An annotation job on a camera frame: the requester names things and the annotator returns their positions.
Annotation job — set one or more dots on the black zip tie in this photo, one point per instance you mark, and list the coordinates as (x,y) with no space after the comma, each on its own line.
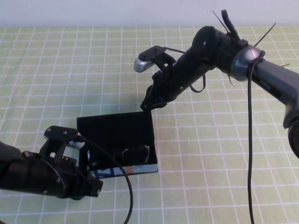
(219,21)
(265,34)
(231,80)
(285,65)

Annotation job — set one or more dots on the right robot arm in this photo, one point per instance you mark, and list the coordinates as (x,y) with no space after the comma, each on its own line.
(268,77)

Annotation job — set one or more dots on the green checked tablecloth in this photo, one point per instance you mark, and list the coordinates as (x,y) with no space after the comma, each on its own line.
(70,70)

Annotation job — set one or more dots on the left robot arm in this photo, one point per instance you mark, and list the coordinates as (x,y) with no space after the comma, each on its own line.
(21,172)

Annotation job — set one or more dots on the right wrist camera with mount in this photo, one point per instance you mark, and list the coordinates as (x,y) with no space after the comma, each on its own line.
(144,63)

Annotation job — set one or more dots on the black framed sunglasses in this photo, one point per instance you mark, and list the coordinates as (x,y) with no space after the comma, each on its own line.
(137,154)

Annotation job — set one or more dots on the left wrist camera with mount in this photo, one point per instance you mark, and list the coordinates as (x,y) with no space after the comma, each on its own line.
(60,133)

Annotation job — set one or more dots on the black rectangular glasses case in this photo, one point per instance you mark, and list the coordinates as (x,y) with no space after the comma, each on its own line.
(116,130)

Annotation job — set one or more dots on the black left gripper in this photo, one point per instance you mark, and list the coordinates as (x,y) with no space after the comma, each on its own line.
(77,184)

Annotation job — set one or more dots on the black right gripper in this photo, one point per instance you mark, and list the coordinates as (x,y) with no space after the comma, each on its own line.
(168,86)

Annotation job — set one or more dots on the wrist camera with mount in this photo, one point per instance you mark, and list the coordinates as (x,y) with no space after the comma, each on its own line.
(144,63)
(60,133)

